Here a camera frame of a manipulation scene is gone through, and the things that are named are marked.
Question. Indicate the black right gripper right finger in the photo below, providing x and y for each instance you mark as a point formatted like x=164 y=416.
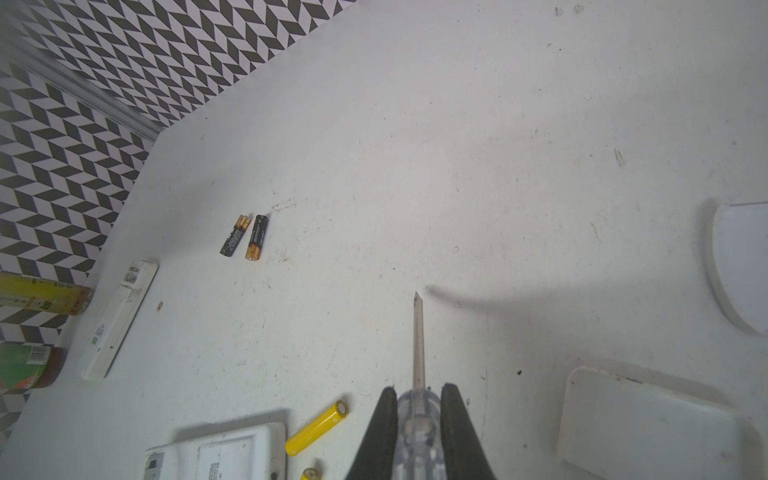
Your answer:
x=463 y=453

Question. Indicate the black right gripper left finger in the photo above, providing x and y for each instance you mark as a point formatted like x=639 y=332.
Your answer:
x=374 y=459

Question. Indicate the clear handle screwdriver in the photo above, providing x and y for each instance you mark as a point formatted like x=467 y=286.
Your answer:
x=419 y=452

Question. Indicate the yellow battery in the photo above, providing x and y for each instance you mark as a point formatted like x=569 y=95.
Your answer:
x=316 y=428
x=311 y=474

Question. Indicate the white battery cover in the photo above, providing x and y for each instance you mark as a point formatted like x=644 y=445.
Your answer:
x=620 y=428

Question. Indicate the black copper battery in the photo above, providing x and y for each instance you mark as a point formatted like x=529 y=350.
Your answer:
x=255 y=244
x=236 y=235

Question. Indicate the white air conditioner remote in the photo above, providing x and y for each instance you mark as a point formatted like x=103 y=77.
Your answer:
x=116 y=320

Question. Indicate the yellow-green drink bottle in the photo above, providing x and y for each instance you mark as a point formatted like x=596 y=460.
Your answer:
x=42 y=295

